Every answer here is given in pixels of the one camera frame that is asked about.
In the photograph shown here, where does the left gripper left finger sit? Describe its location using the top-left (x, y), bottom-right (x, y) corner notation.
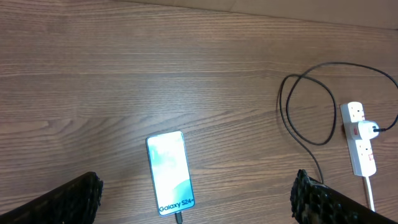
top-left (1, 172), bottom-right (103, 224)

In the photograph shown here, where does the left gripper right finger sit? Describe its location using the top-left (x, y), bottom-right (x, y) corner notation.
top-left (290, 169), bottom-right (397, 224)

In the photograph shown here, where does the Galaxy S24+ smartphone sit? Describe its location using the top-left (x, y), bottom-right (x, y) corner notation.
top-left (146, 131), bottom-right (195, 217)

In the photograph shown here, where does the white charger adapter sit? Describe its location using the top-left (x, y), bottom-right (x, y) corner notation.
top-left (348, 121), bottom-right (379, 140)

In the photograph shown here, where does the white power strip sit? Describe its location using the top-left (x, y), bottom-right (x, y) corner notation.
top-left (340, 101), bottom-right (376, 177)

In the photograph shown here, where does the white power strip cord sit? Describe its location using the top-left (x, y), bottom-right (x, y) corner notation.
top-left (362, 175), bottom-right (376, 213)

